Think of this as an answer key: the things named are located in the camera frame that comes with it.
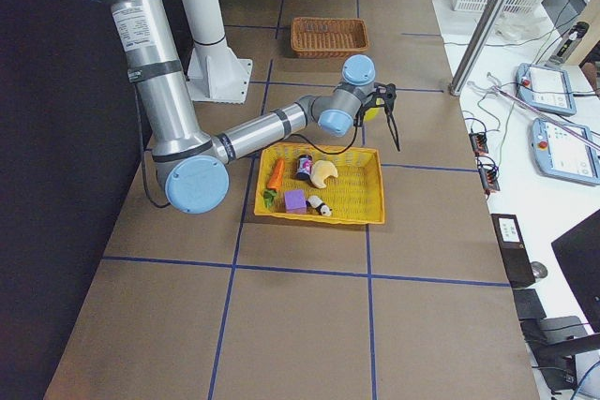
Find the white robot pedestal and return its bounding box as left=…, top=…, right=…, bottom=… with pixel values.
left=182, top=0, right=253, bottom=104

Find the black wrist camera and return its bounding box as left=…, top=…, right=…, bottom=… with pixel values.
left=377, top=83, right=397, bottom=112

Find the clear packing tape roll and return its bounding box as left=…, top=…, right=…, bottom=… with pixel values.
left=364, top=107, right=380, bottom=122

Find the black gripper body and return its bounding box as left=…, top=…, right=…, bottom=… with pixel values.
left=365, top=86, right=383, bottom=112

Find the aluminium post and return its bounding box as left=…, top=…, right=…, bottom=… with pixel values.
left=449, top=0, right=507, bottom=96

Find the teach pendant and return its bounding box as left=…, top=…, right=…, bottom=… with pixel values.
left=516, top=63, right=577, bottom=116
left=530, top=119, right=599, bottom=186

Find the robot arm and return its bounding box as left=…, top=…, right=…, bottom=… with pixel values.
left=97, top=0, right=396, bottom=214

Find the small drink can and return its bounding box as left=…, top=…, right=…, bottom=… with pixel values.
left=295, top=154, right=313, bottom=181

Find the yellow plastic basket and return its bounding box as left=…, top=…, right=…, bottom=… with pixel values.
left=254, top=142, right=385, bottom=225

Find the teach pendant far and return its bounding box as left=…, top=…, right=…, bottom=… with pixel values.
left=516, top=63, right=577, bottom=116

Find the black box device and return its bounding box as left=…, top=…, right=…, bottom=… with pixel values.
left=490, top=214, right=535, bottom=289

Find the toy panda figure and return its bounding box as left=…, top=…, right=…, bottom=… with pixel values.
left=307, top=195, right=333, bottom=217

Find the brown wicker basket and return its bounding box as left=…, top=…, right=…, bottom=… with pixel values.
left=291, top=17, right=370, bottom=59

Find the toy carrot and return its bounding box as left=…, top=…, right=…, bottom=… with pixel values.
left=262, top=158, right=285, bottom=208

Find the teach pendant near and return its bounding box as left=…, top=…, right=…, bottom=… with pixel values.
left=530, top=119, right=599, bottom=186

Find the black monitor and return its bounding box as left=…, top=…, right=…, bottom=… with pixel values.
left=551, top=211, right=600, bottom=333

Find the toy croissant bread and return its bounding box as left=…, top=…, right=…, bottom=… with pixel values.
left=310, top=160, right=338, bottom=189

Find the purple foam block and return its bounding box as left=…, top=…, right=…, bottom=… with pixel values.
left=284, top=189, right=307, bottom=214

